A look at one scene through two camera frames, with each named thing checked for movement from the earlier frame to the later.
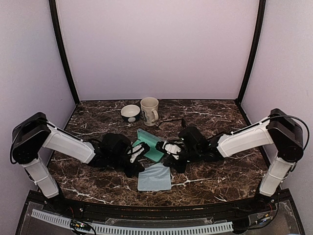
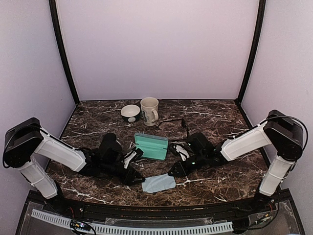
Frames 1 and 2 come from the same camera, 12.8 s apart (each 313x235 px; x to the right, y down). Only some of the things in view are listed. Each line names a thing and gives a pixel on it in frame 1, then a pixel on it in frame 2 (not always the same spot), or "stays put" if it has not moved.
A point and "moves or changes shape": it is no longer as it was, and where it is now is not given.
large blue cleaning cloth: (155, 177) moves or changes shape
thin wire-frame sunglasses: (183, 122) stays put
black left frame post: (59, 35) stays put
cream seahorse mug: (149, 106) stays put
